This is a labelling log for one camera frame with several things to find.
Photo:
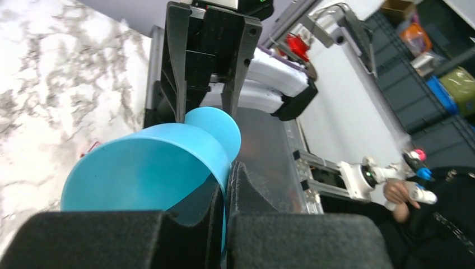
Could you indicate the blue wine glass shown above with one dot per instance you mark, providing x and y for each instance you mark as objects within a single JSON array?
[{"x": 156, "y": 168}]

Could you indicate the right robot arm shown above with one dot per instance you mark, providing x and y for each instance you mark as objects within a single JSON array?
[{"x": 273, "y": 85}]

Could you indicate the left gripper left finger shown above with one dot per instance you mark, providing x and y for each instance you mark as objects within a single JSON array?
[{"x": 187, "y": 236}]

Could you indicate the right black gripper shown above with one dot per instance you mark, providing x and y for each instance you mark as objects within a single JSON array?
[{"x": 201, "y": 43}]

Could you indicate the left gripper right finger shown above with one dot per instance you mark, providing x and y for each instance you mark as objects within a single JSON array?
[{"x": 259, "y": 236}]

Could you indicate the operator hand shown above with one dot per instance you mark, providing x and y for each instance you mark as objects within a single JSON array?
[{"x": 396, "y": 192}]

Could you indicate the white handheld controller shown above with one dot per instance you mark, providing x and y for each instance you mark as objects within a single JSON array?
[{"x": 361, "y": 179}]

